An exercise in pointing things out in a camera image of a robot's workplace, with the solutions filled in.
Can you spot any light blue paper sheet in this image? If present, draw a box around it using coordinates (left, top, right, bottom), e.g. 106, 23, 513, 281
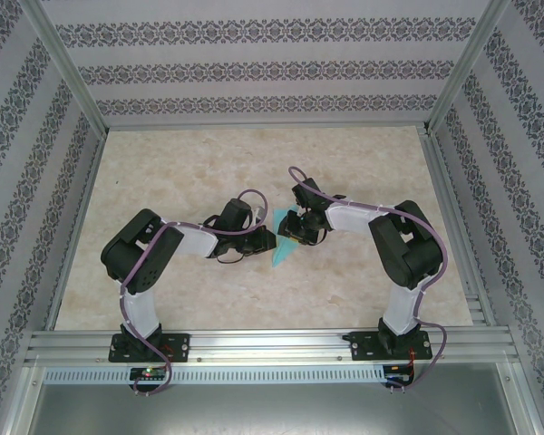
269, 204, 303, 269

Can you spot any grey metal panel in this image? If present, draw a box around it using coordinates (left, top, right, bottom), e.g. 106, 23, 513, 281
15, 365, 543, 435

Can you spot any circuit board with green light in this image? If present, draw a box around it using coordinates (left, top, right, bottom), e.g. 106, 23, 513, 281
130, 367, 167, 382

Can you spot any long aluminium mounting rail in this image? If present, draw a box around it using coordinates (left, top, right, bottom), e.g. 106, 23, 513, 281
24, 328, 520, 367

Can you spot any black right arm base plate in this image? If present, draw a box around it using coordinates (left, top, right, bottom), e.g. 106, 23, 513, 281
349, 330, 432, 363

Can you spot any slotted grey cable duct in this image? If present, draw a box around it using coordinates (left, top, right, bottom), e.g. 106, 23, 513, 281
43, 364, 387, 386

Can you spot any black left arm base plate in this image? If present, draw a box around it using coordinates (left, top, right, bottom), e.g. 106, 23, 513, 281
110, 333, 191, 364

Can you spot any aluminium side rail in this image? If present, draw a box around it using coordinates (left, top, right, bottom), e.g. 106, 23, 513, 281
44, 129, 108, 331
419, 129, 499, 327

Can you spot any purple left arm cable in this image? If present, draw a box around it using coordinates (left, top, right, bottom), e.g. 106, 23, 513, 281
120, 188, 269, 399

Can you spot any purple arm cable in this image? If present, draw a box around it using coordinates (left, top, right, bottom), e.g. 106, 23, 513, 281
120, 188, 269, 399
287, 165, 451, 394

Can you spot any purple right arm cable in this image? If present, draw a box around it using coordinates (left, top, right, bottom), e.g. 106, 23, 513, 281
287, 165, 451, 394

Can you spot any aluminium frame post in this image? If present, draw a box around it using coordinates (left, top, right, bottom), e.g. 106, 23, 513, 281
20, 0, 108, 135
424, 0, 513, 135

